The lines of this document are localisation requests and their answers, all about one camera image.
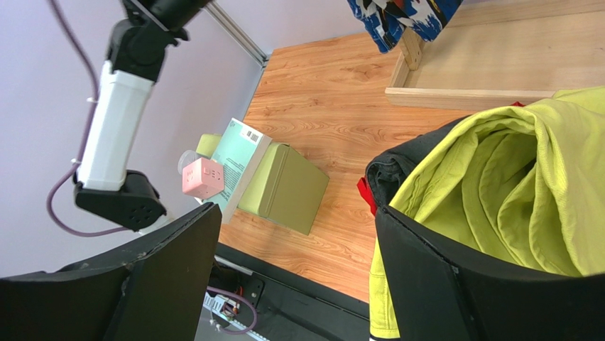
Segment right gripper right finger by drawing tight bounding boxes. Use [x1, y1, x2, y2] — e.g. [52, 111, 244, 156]
[376, 206, 604, 340]

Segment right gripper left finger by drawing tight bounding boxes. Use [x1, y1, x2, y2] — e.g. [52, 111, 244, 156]
[1, 203, 222, 340]

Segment black trousers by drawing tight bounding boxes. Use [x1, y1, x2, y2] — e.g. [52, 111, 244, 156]
[364, 115, 472, 209]

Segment yellow-green trousers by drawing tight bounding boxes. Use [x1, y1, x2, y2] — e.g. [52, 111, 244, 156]
[366, 87, 604, 340]

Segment blue patterned trousers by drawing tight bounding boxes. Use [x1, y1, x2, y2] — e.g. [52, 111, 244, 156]
[347, 0, 463, 53]

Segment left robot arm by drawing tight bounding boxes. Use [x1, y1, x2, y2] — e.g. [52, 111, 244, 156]
[74, 0, 208, 233]

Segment pink cube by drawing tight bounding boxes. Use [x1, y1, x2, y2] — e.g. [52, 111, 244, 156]
[182, 158, 224, 200]

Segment clear tape roll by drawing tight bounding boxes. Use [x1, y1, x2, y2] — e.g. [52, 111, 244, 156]
[178, 150, 201, 175]

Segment teal book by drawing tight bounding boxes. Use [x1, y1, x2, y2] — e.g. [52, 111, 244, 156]
[196, 118, 273, 224]

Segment green box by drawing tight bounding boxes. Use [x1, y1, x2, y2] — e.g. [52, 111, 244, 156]
[195, 133, 331, 237]

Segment wooden clothes rack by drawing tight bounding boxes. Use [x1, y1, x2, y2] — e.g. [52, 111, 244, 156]
[385, 1, 604, 112]

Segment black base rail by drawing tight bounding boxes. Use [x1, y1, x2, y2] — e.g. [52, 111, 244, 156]
[195, 244, 369, 340]

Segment aluminium frame post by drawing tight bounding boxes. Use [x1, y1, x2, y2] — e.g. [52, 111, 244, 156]
[205, 1, 269, 68]

